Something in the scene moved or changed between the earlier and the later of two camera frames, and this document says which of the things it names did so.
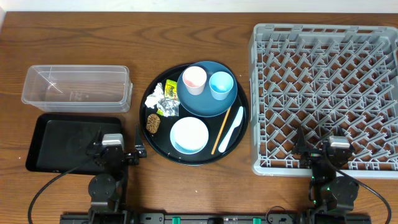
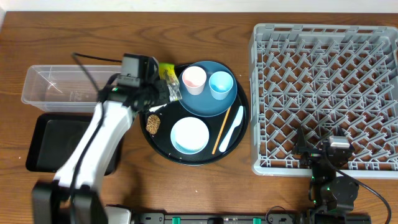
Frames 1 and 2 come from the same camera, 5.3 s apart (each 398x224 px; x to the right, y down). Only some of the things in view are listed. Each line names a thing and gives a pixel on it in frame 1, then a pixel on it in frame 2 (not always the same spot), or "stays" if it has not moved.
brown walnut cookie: (153, 122) stays
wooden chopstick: (221, 130) stays
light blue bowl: (189, 135) stays
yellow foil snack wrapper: (168, 106) -> (167, 72)
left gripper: (134, 161) -> (165, 91)
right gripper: (311, 155) stays
